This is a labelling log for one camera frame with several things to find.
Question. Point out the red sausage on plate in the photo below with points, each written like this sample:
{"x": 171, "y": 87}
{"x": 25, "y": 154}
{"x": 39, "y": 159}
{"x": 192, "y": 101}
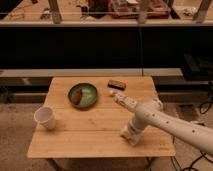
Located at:
{"x": 77, "y": 97}

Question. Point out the green plate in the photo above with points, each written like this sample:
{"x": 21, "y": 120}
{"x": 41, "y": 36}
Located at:
{"x": 89, "y": 95}

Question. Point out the dark brown rectangular block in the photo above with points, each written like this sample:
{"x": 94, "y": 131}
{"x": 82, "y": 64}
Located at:
{"x": 116, "y": 84}

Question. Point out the white bottle with orange label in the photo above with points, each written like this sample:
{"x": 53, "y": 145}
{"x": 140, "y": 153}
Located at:
{"x": 127, "y": 102}

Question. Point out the white paper cup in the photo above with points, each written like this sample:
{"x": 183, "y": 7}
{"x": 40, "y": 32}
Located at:
{"x": 45, "y": 117}

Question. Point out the long wooden workbench shelf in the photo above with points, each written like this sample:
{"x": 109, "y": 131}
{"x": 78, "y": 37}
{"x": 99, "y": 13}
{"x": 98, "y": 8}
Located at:
{"x": 106, "y": 12}

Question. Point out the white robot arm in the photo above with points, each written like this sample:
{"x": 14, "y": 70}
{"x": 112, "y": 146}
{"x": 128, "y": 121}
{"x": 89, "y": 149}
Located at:
{"x": 151, "y": 113}

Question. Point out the wooden table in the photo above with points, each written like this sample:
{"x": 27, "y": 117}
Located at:
{"x": 93, "y": 133}

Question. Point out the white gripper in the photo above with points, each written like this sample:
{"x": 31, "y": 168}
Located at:
{"x": 134, "y": 128}

